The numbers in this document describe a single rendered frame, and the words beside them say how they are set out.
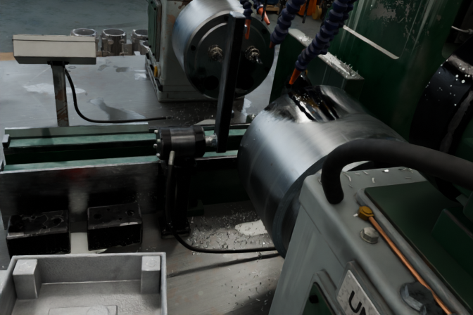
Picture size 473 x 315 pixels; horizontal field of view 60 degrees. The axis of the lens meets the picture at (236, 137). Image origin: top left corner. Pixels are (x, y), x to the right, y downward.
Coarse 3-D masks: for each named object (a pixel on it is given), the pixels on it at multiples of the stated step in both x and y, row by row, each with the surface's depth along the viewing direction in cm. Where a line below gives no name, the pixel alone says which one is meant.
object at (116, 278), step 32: (32, 256) 33; (64, 256) 33; (96, 256) 34; (128, 256) 34; (160, 256) 35; (0, 288) 30; (32, 288) 32; (64, 288) 34; (96, 288) 34; (128, 288) 35; (160, 288) 33
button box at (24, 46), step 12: (24, 36) 89; (36, 36) 90; (48, 36) 91; (60, 36) 91; (72, 36) 93; (84, 36) 93; (24, 48) 89; (36, 48) 90; (48, 48) 90; (60, 48) 91; (72, 48) 92; (84, 48) 93; (24, 60) 92; (36, 60) 92; (48, 60) 93; (60, 60) 94; (72, 60) 95; (84, 60) 95
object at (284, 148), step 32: (288, 96) 64; (320, 96) 63; (352, 96) 67; (256, 128) 64; (288, 128) 59; (320, 128) 56; (352, 128) 55; (384, 128) 57; (256, 160) 62; (288, 160) 56; (320, 160) 53; (256, 192) 61; (288, 192) 54; (288, 224) 55
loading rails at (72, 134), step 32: (32, 128) 86; (64, 128) 88; (96, 128) 90; (128, 128) 92; (0, 160) 76; (32, 160) 85; (64, 160) 87; (96, 160) 82; (128, 160) 83; (224, 160) 87; (0, 192) 74; (32, 192) 76; (64, 192) 78; (96, 192) 81; (128, 192) 83; (160, 192) 87; (192, 192) 89; (224, 192) 92
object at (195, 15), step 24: (216, 0) 107; (192, 24) 103; (216, 24) 100; (264, 24) 105; (192, 48) 101; (216, 48) 101; (264, 48) 108; (192, 72) 105; (216, 72) 107; (240, 72) 109; (264, 72) 112; (216, 96) 111; (240, 96) 114
